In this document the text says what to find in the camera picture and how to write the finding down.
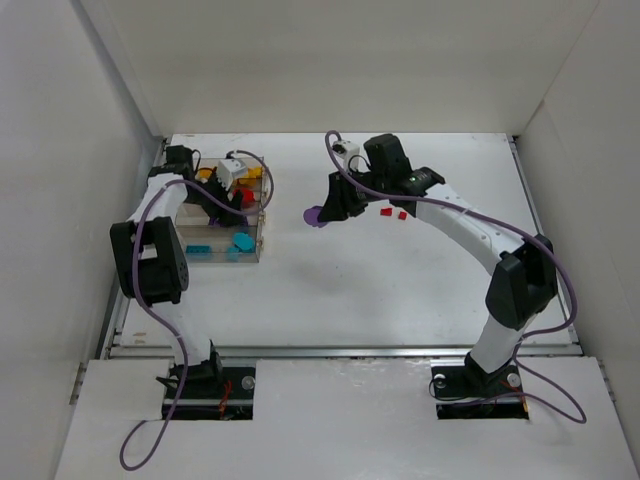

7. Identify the teal round lego brick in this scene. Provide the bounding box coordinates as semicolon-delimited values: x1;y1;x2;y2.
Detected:
232;232;255;252

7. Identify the purple lego vase piece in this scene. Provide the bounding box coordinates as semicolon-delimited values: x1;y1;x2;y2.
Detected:
303;206;327;228

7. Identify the teal square lego brick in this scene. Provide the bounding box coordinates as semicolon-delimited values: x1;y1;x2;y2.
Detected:
185;245;212;258

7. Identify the red rounded lego brick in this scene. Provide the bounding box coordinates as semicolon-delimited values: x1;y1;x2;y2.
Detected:
232;188;256;210

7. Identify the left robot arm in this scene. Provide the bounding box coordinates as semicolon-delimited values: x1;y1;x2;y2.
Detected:
109;145;247;392

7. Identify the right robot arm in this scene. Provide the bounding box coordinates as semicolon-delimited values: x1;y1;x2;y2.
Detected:
305;131;558;389

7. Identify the clear acrylic bin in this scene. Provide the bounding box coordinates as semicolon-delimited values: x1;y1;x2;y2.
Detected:
196;157;263;188
177;226;263;264
186;183;258;210
175;204;266;227

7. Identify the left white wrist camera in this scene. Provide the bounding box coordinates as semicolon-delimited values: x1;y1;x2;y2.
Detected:
215;158;248;191

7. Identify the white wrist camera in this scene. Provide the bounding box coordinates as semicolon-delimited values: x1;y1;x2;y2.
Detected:
331;140;360;162
215;158;248;191

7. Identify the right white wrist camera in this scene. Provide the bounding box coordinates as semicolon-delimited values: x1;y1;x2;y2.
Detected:
331;140;360;162

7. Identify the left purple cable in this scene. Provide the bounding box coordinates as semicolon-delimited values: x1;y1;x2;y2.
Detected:
119;149;275;471

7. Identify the purple cable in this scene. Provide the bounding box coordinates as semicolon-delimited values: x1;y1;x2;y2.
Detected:
119;149;275;471
324;130;588;424

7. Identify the aluminium frame rail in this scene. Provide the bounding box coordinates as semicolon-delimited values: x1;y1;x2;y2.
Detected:
103;344;583;359

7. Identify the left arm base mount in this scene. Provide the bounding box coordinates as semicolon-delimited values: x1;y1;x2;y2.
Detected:
172;360;256;421

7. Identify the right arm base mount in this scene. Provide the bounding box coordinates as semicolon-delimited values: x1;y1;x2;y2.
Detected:
429;365;529;420

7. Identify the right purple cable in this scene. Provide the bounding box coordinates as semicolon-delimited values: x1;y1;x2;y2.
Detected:
324;130;588;424

